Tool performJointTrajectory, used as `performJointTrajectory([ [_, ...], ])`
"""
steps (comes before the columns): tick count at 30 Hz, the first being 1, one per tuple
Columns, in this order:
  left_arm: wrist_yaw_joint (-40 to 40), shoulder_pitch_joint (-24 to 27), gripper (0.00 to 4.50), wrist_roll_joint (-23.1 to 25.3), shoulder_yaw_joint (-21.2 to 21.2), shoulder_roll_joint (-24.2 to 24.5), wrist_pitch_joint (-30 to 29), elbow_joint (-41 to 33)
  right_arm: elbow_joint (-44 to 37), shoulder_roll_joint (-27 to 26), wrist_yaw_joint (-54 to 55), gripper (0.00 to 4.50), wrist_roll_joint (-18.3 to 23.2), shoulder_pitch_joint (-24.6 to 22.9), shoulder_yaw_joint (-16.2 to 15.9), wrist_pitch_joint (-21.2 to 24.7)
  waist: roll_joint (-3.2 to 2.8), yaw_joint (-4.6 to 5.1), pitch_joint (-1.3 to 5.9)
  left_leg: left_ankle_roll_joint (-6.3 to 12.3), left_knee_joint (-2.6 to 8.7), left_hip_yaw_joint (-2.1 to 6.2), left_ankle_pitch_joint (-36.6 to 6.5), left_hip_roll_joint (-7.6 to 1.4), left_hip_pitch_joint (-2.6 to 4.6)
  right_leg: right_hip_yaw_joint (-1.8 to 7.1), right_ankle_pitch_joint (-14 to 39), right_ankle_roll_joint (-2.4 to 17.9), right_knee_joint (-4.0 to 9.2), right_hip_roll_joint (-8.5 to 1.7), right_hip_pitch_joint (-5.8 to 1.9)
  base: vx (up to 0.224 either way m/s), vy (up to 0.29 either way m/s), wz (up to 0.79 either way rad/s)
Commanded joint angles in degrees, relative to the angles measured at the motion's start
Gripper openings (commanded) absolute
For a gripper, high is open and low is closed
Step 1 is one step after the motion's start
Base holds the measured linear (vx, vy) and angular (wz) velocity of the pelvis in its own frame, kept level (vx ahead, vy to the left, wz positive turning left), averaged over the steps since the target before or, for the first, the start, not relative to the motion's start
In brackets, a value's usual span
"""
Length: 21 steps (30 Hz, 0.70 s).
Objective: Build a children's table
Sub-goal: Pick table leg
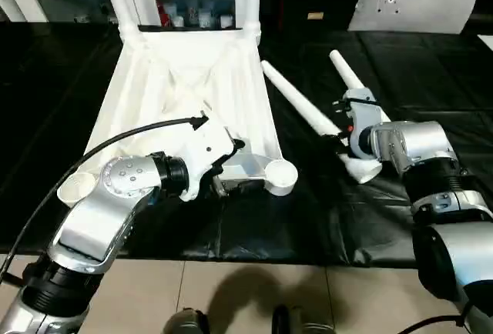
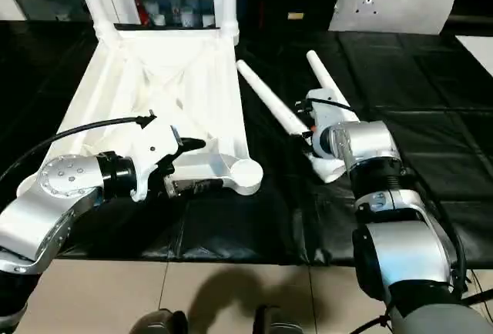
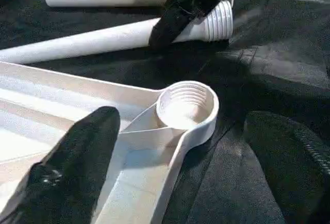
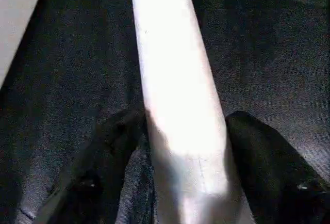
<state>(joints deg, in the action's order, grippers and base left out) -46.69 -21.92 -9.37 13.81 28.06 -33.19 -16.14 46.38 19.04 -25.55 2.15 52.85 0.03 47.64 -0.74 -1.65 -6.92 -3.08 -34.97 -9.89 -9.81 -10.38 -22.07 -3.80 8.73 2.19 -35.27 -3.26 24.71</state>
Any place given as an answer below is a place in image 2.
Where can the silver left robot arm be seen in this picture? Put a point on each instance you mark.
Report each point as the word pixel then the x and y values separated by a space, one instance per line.
pixel 58 180

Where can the small white cup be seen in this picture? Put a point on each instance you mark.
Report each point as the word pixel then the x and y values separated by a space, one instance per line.
pixel 208 21
pixel 158 21

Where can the black work mat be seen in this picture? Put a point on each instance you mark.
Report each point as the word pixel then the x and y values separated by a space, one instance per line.
pixel 423 80

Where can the red item in cabinet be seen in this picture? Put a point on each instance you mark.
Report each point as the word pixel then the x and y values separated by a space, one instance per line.
pixel 142 11

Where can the white flat panel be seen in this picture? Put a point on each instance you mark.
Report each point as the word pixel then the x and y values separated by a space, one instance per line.
pixel 477 51

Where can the black stand bar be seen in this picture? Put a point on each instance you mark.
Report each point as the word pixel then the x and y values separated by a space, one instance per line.
pixel 479 298

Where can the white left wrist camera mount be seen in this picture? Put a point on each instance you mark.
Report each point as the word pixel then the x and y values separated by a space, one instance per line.
pixel 154 149

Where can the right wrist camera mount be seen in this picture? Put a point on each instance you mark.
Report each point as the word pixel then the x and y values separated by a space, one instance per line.
pixel 321 107

